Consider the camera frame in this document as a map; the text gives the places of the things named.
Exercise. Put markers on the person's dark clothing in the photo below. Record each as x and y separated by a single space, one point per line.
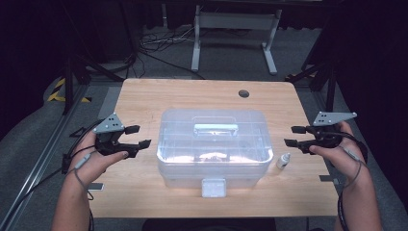
208 225

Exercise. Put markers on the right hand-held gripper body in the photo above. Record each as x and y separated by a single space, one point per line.
324 139

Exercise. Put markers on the small grey tape piece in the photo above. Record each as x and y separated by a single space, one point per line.
96 186
327 178

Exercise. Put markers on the person's left hand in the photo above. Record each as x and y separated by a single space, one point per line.
93 163

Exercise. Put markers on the grey metal desk frame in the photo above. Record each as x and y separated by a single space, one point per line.
235 20

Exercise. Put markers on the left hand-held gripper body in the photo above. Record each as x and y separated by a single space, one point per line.
110 146

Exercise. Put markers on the yellow black hazard tape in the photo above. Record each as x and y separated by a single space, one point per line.
54 96

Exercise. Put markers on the clear plastic storage box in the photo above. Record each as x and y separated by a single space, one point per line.
215 150

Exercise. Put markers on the person's right hand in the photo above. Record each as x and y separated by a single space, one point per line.
341 162

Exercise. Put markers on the black metal stand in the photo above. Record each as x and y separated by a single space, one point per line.
330 86
69 83

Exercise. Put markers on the small white dropper bottle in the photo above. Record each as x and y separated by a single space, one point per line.
283 161

